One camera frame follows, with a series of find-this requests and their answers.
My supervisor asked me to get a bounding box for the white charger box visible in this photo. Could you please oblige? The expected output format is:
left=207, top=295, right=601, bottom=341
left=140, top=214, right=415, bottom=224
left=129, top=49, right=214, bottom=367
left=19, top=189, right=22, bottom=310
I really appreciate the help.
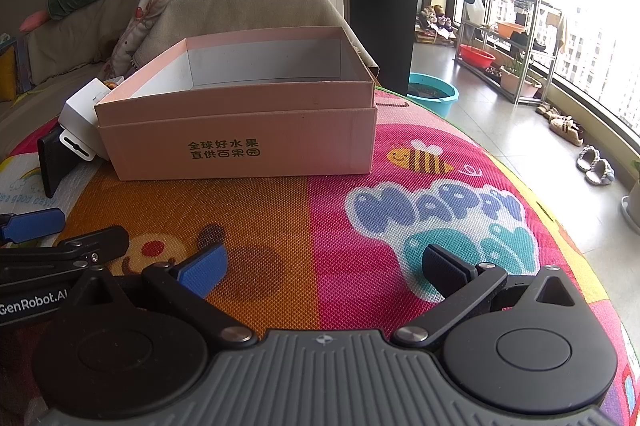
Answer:
left=58, top=78, right=111, bottom=162

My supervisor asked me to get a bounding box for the colourful cartoon play mat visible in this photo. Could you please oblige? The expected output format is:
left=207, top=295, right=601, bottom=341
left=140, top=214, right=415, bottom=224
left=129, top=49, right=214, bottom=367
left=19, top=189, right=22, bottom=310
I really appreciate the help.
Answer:
left=1, top=91, right=639, bottom=425

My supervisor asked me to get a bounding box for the beige sofa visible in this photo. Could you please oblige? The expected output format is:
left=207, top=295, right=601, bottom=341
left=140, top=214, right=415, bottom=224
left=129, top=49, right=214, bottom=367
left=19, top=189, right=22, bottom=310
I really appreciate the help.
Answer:
left=1, top=0, right=347, bottom=157

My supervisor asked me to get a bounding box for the yellow cushion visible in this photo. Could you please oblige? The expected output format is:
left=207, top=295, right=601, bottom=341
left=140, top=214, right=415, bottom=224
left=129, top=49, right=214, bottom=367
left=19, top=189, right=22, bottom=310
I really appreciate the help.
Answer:
left=0, top=47, right=17, bottom=102

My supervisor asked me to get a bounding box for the teal plastic basin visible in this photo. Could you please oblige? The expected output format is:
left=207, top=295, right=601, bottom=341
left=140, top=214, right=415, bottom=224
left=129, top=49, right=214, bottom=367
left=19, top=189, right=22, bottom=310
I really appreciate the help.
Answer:
left=407, top=73, right=459, bottom=118

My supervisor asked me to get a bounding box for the pink cardboard box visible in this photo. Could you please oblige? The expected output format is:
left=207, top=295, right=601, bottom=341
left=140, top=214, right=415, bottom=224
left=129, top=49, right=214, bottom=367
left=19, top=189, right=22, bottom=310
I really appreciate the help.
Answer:
left=96, top=26, right=376, bottom=181

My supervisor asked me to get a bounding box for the red plastic basin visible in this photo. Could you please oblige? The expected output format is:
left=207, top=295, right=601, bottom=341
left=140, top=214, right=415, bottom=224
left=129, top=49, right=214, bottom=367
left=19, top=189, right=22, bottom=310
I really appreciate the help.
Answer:
left=459, top=44, right=496, bottom=70

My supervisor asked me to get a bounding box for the metal balcony shelf rack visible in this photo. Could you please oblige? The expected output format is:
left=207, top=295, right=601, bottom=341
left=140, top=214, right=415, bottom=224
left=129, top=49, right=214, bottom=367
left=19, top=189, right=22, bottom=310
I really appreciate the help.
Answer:
left=454, top=0, right=566, bottom=105

